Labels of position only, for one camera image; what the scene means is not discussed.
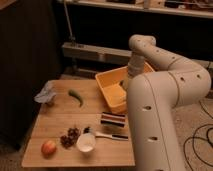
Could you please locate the yellow plastic tray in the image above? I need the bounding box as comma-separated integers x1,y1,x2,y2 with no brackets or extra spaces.
94,61,156,115

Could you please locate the background shelf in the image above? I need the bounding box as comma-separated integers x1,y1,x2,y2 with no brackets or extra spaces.
56,0,213,19

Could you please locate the green chili pepper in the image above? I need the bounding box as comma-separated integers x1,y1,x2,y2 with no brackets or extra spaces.
68,89,83,107

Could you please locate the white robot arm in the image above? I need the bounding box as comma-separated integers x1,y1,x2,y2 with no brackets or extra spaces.
127,35,211,171

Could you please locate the wooden board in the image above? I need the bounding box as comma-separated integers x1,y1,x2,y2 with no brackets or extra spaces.
22,80,135,169

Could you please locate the grey metal rail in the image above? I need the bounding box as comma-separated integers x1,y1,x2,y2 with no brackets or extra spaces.
62,42,204,71

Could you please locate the red yellow apple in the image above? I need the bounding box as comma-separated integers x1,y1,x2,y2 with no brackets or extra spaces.
41,140,56,156

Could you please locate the metal stand pole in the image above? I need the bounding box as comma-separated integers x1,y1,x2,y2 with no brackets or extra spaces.
63,0,76,46

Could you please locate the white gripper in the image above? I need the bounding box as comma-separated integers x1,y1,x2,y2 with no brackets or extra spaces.
127,53,145,78

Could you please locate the black cable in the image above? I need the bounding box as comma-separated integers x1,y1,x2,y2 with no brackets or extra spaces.
183,99,213,168

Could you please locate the bunch of red grapes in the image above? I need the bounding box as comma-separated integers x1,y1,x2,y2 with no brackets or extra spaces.
60,127,80,148

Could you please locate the white bowl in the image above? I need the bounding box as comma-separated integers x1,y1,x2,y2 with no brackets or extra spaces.
76,133,96,153

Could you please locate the striped ceramic cup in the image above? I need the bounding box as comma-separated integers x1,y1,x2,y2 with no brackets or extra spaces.
100,112,126,127

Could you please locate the crumpled grey cloth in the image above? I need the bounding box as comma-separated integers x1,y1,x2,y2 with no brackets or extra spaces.
34,81,56,105

